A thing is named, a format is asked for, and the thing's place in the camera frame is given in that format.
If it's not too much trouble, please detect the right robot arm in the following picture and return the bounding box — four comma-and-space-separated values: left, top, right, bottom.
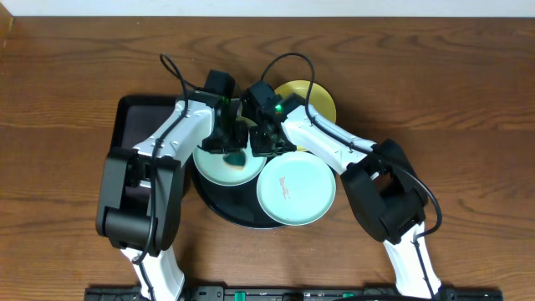
246, 94, 441, 300

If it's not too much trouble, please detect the green scouring sponge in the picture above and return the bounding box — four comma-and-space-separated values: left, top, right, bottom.
222, 150, 247, 170

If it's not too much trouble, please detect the round black tray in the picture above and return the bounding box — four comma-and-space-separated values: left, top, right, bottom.
191, 154, 286, 229

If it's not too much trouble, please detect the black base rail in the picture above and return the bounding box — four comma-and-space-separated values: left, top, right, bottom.
84, 286, 503, 301

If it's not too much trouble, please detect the light blue plate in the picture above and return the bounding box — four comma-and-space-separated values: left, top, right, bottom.
257, 152, 336, 226
193, 143, 268, 186

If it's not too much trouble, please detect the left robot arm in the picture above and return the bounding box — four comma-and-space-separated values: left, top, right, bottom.
95, 90, 247, 300

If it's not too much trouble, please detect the yellow plate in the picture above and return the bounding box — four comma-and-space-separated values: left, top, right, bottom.
273, 79, 338, 152

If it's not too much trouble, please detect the black rectangular tray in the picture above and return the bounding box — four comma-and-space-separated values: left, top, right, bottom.
110, 94, 176, 152

